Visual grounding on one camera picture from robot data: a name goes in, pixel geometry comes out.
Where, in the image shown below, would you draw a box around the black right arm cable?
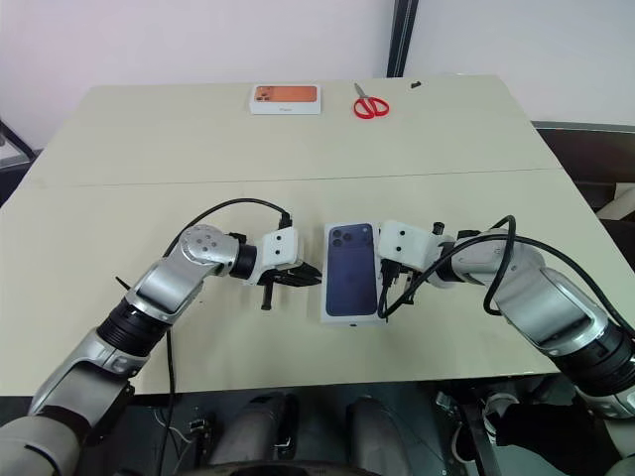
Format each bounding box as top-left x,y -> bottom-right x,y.
376,214 -> 635,346

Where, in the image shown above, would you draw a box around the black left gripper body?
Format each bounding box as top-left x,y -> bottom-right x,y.
260,262 -> 310,311

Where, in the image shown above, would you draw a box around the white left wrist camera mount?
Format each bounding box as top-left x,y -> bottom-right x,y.
254,227 -> 305,288

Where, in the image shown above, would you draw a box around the white phone box lid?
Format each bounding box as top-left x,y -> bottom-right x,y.
319,220 -> 391,329

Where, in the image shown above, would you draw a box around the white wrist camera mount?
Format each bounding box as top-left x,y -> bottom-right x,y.
254,227 -> 305,288
376,217 -> 442,275

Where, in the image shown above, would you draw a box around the black metal bracket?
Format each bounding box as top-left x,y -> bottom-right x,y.
435,391 -> 498,476

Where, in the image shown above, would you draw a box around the red handled scissors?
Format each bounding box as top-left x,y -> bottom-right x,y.
352,82 -> 390,121

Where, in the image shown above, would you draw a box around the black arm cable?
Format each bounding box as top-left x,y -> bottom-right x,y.
376,214 -> 635,346
161,197 -> 295,437

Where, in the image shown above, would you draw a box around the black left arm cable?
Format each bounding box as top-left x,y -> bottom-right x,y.
161,197 -> 295,437

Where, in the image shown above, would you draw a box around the grey rounded shape under table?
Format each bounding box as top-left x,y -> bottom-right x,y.
211,391 -> 300,468

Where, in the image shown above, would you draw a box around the dark side cabinet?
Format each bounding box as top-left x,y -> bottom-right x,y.
531,120 -> 635,222

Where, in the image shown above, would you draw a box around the black vertical pole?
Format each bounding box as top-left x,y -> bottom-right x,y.
385,0 -> 423,78

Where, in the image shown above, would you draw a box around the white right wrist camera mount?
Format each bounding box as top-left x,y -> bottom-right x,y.
376,217 -> 442,275

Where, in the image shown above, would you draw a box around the thin white cable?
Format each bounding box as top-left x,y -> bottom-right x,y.
152,410 -> 197,447

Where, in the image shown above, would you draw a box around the white box with orange phone print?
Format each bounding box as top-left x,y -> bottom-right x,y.
248,83 -> 322,117

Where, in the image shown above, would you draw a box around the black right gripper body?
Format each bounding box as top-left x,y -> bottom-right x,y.
380,257 -> 424,299

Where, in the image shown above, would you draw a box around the dark metal shelf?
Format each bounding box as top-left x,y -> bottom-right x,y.
0,116 -> 38,173

